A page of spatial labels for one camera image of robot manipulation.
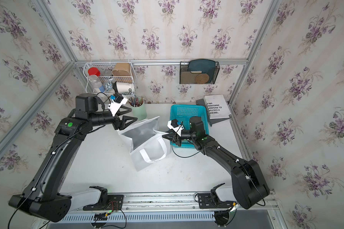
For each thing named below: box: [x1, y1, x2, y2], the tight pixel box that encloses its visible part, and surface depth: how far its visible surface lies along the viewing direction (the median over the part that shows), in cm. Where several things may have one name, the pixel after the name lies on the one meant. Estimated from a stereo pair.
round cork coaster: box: [194, 73, 210, 84], surface depth 100 cm
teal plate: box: [187, 59, 216, 78], surface depth 94 cm
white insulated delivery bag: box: [117, 115, 171, 172], surface depth 73 cm
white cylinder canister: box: [116, 81, 134, 94], surface depth 95 cm
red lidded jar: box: [87, 67, 101, 77], surface depth 93 cm
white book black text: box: [203, 94, 231, 120], surface depth 109 cm
